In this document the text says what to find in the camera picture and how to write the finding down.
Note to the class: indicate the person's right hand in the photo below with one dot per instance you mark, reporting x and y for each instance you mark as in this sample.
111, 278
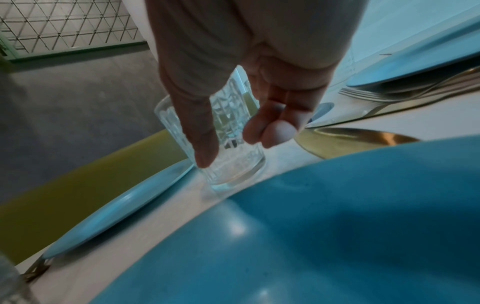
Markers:
243, 29

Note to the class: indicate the pale window blind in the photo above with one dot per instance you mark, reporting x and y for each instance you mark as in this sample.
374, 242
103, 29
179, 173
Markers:
393, 20

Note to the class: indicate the gold spoon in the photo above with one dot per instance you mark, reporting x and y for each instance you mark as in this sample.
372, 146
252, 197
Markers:
348, 139

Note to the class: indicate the green leafy plant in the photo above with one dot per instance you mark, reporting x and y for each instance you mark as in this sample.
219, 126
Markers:
4, 56

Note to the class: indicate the round purple sticker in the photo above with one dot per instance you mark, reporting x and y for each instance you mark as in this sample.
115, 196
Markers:
323, 110

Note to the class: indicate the white table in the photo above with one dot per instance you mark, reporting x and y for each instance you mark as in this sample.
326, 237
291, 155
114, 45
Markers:
150, 237

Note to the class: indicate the green upholstered bench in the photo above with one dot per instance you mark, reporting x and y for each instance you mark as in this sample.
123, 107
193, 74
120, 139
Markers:
75, 184

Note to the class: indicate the blue plate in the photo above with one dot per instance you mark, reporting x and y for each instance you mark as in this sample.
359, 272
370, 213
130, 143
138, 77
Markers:
318, 237
112, 210
412, 62

